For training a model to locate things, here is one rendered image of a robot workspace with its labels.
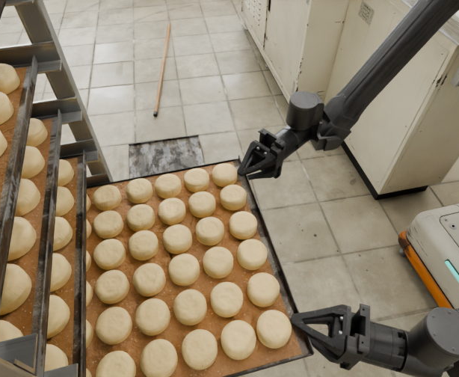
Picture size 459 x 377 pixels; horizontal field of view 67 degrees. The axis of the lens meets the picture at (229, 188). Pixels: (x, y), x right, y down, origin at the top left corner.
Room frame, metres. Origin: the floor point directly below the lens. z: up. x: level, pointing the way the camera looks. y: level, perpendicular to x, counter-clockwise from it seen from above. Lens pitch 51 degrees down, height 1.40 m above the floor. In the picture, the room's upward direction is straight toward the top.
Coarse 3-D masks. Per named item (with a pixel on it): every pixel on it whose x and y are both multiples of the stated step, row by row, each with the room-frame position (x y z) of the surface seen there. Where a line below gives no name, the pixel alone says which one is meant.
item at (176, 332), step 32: (192, 192) 0.43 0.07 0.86; (160, 224) 0.35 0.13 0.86; (192, 224) 0.35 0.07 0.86; (224, 224) 0.35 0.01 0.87; (128, 256) 0.29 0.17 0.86; (160, 256) 0.29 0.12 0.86; (192, 288) 0.23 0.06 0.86; (224, 320) 0.18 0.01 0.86; (256, 320) 0.18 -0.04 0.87; (96, 352) 0.14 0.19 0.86; (128, 352) 0.14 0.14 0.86; (224, 352) 0.14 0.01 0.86; (256, 352) 0.14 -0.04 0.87; (288, 352) 0.14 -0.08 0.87
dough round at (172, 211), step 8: (168, 200) 0.39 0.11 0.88; (176, 200) 0.39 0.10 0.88; (160, 208) 0.38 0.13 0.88; (168, 208) 0.38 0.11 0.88; (176, 208) 0.38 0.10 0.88; (184, 208) 0.38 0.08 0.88; (160, 216) 0.36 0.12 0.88; (168, 216) 0.36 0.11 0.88; (176, 216) 0.36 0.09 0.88; (184, 216) 0.37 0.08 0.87
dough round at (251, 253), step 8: (248, 240) 0.31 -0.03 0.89; (256, 240) 0.31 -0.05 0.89; (240, 248) 0.29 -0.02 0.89; (248, 248) 0.29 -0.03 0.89; (256, 248) 0.29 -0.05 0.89; (264, 248) 0.29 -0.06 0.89; (240, 256) 0.28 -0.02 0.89; (248, 256) 0.28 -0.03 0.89; (256, 256) 0.28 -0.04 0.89; (264, 256) 0.28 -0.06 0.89; (240, 264) 0.27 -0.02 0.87; (248, 264) 0.27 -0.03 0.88; (256, 264) 0.27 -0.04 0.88; (264, 264) 0.27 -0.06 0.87
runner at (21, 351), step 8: (24, 336) 0.08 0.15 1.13; (32, 336) 0.08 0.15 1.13; (0, 344) 0.07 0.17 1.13; (8, 344) 0.07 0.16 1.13; (16, 344) 0.07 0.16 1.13; (24, 344) 0.07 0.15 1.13; (32, 344) 0.07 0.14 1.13; (0, 352) 0.07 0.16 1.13; (8, 352) 0.07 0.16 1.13; (16, 352) 0.07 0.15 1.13; (24, 352) 0.07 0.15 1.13; (32, 352) 0.07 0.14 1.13; (8, 360) 0.06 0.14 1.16; (16, 360) 0.06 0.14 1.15; (24, 360) 0.06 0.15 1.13; (32, 360) 0.06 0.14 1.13; (24, 368) 0.06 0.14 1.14; (32, 368) 0.06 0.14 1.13
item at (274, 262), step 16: (240, 160) 0.51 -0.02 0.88; (144, 176) 0.47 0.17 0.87; (240, 176) 0.47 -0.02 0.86; (256, 208) 0.39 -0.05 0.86; (272, 256) 0.29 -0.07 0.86; (288, 288) 0.23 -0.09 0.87; (288, 304) 0.21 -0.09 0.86; (304, 336) 0.16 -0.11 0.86; (304, 352) 0.14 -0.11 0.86; (256, 368) 0.12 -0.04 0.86
